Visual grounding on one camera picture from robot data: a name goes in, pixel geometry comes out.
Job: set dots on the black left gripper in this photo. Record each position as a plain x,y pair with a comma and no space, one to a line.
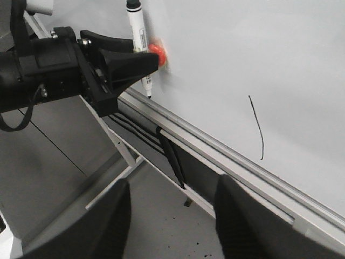
50,69

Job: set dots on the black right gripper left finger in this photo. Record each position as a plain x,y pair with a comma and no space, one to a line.
101,233

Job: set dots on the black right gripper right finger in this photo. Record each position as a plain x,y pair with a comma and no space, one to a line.
247,229

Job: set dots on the red round magnet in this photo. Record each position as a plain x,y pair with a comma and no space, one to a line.
158,50

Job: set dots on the white black whiteboard marker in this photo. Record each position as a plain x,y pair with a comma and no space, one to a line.
138,29

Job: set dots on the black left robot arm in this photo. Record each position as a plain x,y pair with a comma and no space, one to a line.
9,61

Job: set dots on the white metal whiteboard stand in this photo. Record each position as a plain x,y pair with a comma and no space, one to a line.
133,163

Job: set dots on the white whiteboard with aluminium frame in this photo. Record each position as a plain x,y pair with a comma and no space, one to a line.
262,79

